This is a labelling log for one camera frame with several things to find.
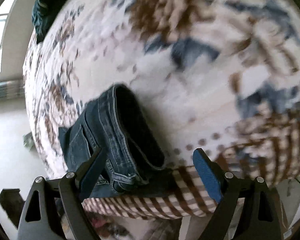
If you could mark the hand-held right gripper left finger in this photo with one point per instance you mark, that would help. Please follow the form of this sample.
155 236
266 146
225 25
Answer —
92 173

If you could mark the floral printed blanket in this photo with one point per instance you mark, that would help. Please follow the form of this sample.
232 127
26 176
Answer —
190 92

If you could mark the window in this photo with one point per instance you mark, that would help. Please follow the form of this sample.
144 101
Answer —
1 30

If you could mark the wall radiator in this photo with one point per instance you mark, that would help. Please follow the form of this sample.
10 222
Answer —
5 90

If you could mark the dark object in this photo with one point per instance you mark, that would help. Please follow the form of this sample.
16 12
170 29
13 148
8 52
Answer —
11 205

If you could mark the blue denim jeans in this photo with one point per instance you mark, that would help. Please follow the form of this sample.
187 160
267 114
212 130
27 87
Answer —
110 130

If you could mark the dark teal folded cloth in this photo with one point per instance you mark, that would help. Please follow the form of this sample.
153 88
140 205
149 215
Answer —
46 7

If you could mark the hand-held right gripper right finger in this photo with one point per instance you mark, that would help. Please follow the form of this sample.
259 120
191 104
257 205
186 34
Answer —
206 172

